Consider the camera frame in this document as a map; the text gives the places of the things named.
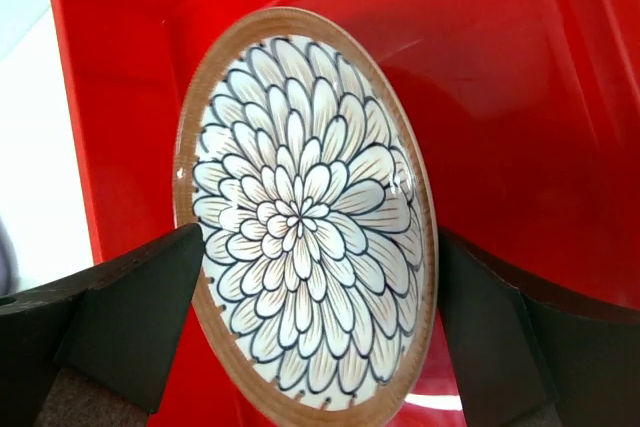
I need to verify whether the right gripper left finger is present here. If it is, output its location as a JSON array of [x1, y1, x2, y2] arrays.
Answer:
[[1, 223, 204, 426]]

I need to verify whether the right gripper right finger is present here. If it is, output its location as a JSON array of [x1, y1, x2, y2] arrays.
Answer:
[[438, 231, 639, 426]]

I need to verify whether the round floral ceramic plate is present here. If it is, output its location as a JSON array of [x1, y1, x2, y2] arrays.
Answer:
[[173, 7, 438, 426]]

